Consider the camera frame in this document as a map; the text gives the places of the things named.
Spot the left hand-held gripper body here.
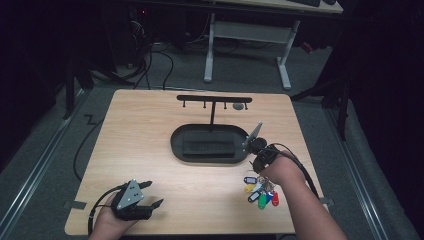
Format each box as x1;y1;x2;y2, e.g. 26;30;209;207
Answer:
111;178;154;222

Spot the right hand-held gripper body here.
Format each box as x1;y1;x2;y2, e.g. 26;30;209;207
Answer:
242;121;282;174

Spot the key bunch with coloured tags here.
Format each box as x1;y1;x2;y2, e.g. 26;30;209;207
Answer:
243;175;281;211

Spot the black wallet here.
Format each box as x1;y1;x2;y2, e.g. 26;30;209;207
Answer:
181;130;237;159

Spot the black key stand with tray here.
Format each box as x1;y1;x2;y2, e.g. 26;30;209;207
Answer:
170;94;253;165

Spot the person's right hand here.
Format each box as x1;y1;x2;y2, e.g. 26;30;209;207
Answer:
259;151;307;186

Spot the person's left hand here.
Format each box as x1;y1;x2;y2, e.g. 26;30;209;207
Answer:
88;192;135;240

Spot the black metal stand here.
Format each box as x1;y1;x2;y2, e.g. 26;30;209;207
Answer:
62;56;134;120
290;63;353;142

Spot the white-framed desk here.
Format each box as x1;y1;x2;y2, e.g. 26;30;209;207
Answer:
203;0;344;92

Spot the black keyboard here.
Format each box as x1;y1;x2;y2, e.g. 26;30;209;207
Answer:
287;0;322;8

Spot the left hand-held gripper cable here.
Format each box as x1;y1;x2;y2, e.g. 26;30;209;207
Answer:
87;185;129;237

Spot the hand-held gripper cable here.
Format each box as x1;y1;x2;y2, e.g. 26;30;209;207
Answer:
273;142;320;198
87;185;129;237

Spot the right hand-held gripper cable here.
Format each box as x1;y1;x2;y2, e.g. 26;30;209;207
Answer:
273;142;320;198

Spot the black floor cable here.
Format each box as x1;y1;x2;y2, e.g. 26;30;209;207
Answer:
72;114;105;183

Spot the metal floor rail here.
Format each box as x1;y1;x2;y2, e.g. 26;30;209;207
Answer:
0;89;88;233
323;107;390;240

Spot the bundle of black cables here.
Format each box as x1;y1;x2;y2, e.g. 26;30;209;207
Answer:
124;13;175;91

